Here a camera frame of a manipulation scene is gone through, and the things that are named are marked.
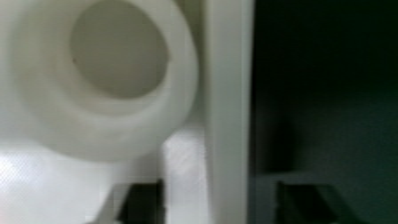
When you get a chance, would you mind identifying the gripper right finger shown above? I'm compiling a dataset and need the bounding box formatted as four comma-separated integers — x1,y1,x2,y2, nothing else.
275,182,341,224

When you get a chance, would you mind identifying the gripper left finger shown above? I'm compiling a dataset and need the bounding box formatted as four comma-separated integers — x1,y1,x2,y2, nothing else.
115,181,165,224

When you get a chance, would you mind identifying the white square tabletop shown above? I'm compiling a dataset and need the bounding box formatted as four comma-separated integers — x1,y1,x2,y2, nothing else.
0,0,254,224

